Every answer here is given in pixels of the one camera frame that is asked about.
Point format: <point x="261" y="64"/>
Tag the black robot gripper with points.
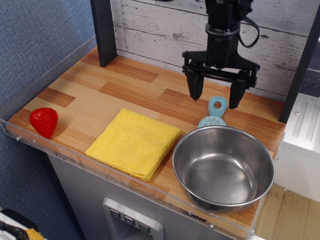
<point x="220" y="61"/>

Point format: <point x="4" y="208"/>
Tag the light blue plastic spatula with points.
<point x="217" y="107"/>

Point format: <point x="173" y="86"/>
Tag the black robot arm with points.
<point x="225" y="17"/>

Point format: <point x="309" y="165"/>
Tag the clear acrylic table guard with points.
<point x="87" y="97"/>

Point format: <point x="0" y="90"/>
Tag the stainless steel bowl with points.
<point x="223" y="169"/>

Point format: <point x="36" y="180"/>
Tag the yellow folded cloth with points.
<point x="134" y="144"/>

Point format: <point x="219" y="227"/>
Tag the silver dispenser button panel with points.
<point x="126" y="223"/>

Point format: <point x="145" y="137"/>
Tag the red toy strawberry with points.
<point x="44" y="120"/>

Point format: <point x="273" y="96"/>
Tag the yellow object bottom left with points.
<point x="34" y="235"/>

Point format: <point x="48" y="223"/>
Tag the dark right frame post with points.
<point x="301" y="69"/>

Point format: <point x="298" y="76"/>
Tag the dark frame post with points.
<point x="301" y="69"/>
<point x="104" y="31"/>

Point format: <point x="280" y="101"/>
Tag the dark left frame post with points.
<point x="104" y="31"/>

